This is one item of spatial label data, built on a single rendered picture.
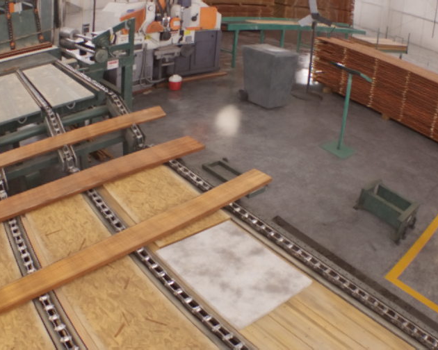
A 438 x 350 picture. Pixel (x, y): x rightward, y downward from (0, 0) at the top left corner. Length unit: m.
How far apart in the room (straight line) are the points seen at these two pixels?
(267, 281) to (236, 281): 0.14
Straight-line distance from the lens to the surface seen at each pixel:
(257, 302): 1.70
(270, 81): 5.83
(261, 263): 1.88
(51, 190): 2.38
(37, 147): 2.84
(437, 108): 6.52
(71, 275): 1.77
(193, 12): 7.12
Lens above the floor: 2.10
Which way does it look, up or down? 30 degrees down
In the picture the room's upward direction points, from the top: 5 degrees clockwise
